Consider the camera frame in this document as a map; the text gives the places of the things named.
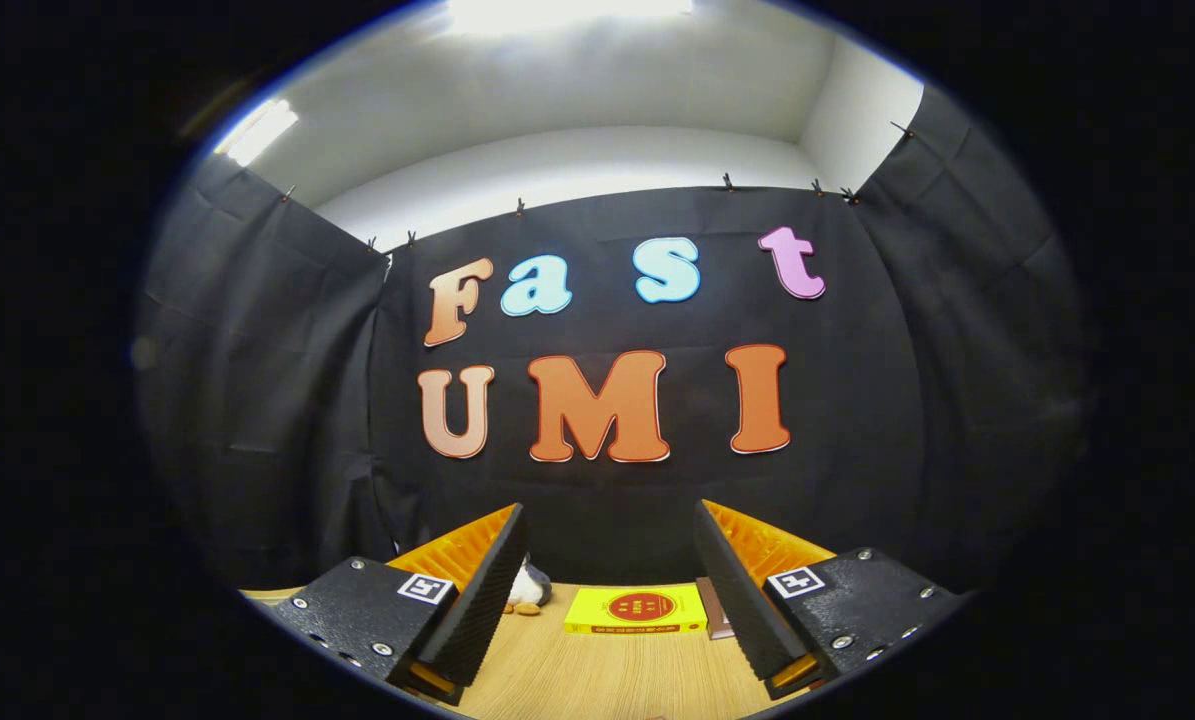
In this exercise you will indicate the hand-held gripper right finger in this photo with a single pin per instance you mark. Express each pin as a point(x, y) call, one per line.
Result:
point(742, 610)

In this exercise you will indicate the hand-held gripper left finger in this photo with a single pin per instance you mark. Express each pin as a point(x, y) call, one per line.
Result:
point(482, 610)

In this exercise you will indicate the penguin plush toy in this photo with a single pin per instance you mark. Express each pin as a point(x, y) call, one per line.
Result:
point(529, 590)

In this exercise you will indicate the yellow book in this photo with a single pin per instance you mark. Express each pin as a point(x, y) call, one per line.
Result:
point(637, 608)

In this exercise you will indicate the row of small cloth clips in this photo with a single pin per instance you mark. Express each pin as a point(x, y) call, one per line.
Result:
point(520, 207)

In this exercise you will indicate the ceiling light panel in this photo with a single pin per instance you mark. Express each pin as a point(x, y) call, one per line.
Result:
point(567, 12)
point(257, 132)

